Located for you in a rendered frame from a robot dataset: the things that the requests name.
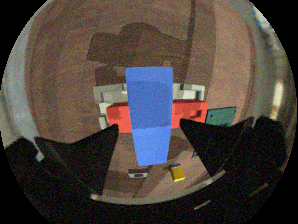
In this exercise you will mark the yellow rectangular block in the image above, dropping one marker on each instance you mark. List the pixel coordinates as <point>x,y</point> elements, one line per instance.
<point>177,174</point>

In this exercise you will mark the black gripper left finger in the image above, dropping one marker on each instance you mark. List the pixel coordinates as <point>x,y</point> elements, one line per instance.
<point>88,159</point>

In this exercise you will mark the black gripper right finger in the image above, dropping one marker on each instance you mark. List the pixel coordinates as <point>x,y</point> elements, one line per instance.
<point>213,143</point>

